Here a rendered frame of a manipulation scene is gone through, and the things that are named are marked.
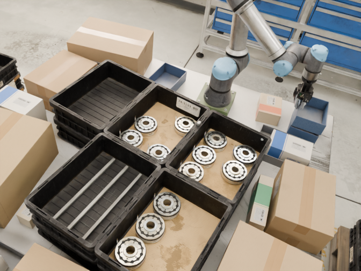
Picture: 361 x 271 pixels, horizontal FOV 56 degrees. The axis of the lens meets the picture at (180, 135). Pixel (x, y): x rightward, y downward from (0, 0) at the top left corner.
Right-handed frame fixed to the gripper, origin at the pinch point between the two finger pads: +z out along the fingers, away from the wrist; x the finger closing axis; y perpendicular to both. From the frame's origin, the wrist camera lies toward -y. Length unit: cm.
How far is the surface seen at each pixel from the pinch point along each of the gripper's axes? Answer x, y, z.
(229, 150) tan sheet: -24, 46, -1
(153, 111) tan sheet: -64, 40, -4
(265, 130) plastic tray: -11.9, 12.9, 11.4
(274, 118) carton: -9.7, 5.5, 7.5
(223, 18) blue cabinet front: -79, -140, 32
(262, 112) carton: -16.4, 6.5, 5.0
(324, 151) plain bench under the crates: 19.5, 10.9, 15.0
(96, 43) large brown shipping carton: -111, 13, -14
